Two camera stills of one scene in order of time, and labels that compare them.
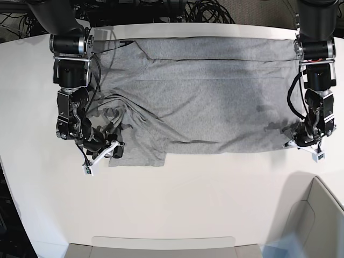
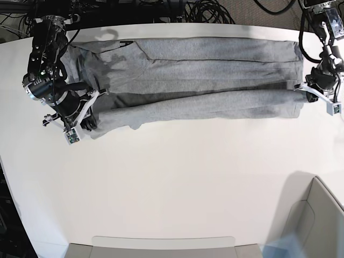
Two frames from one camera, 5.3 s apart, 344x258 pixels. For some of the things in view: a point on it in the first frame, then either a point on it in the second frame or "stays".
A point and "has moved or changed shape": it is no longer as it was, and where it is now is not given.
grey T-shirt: x=156 y=94 has moved or changed shape
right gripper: x=304 y=137 -> x=324 y=81
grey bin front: x=163 y=247 stays
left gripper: x=98 y=142 -> x=70 y=104
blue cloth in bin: x=288 y=246 stays
